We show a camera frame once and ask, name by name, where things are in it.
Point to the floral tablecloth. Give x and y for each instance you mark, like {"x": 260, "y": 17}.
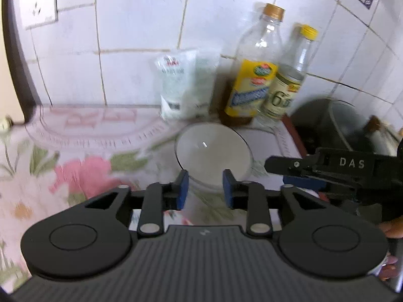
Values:
{"x": 65, "y": 156}

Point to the right hand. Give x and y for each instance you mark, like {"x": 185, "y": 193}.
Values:
{"x": 392, "y": 230}

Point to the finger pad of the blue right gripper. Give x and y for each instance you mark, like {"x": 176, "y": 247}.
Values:
{"x": 307, "y": 183}

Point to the large white ribbed bowl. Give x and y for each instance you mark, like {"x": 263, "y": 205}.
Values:
{"x": 206, "y": 149}

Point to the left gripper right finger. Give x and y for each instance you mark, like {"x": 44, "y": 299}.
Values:
{"x": 250, "y": 197}

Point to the cooking wine bottle yellow label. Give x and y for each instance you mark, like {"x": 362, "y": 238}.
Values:
{"x": 253, "y": 70}

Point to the white salt bag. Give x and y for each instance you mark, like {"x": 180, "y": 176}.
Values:
{"x": 187, "y": 78}

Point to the white vinegar bottle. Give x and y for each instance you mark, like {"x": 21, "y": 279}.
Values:
{"x": 289, "y": 78}

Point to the cleaver with cream handle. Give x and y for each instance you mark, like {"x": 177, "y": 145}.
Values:
{"x": 5, "y": 124}

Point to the cream cutting board black rim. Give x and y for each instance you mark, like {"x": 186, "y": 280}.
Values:
{"x": 19, "y": 97}

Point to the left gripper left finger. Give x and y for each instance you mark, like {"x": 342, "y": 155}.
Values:
{"x": 159, "y": 198}

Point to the black wok with lid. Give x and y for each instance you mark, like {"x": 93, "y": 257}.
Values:
{"x": 335, "y": 124}

